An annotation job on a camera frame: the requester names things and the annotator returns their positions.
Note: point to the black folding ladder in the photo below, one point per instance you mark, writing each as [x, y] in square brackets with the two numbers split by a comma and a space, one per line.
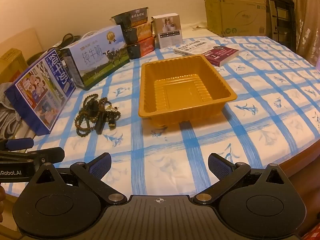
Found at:
[280, 12]

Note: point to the small white product box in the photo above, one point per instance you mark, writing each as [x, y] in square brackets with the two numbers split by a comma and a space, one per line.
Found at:
[168, 30]

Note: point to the white and maroon book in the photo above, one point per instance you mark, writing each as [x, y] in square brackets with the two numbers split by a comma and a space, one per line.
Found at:
[215, 53]

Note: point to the black woven bag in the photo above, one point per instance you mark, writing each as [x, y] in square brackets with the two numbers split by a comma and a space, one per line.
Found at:
[70, 38]

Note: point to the red white patterned cloth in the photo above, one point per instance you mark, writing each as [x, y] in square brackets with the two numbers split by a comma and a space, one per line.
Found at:
[313, 235]

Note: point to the black instant rice bowl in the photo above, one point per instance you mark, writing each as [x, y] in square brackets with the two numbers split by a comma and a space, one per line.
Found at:
[130, 17]

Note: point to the red instant rice bowl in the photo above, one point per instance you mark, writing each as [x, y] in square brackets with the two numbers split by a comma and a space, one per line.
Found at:
[142, 47]

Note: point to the patterned beige curtain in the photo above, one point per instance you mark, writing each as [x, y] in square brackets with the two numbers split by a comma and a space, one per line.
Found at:
[307, 25]

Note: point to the blue checkered tablecloth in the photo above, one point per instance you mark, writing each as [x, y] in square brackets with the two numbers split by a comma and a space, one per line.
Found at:
[250, 130]

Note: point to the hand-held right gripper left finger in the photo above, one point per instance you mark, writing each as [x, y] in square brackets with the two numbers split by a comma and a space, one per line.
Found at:
[100, 166]

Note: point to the person's left hand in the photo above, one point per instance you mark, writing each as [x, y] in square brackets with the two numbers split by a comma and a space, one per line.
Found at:
[2, 195]

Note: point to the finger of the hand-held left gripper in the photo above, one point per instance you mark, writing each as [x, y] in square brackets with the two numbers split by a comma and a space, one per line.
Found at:
[20, 143]
[50, 153]

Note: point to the large open cardboard box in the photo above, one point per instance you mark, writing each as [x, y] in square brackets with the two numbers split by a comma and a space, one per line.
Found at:
[235, 10]

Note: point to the orange instant rice bowl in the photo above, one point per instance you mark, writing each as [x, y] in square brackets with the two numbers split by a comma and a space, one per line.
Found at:
[140, 31]

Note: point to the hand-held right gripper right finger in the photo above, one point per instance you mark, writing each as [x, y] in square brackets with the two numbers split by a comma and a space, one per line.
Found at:
[221, 166]

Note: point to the blue cartoon milk carton box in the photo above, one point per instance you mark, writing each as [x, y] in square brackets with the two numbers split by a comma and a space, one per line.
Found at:
[37, 92]

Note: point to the orange plastic tray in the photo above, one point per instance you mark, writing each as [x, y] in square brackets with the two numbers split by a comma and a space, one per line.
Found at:
[185, 90]

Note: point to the light blue milk carton box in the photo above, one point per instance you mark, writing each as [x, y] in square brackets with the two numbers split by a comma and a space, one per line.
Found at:
[100, 57]

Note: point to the grey cloth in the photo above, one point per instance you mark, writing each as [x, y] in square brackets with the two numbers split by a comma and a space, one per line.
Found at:
[7, 120]

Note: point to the yellow cardboard box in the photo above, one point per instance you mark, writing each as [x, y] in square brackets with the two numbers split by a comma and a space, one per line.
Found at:
[12, 62]

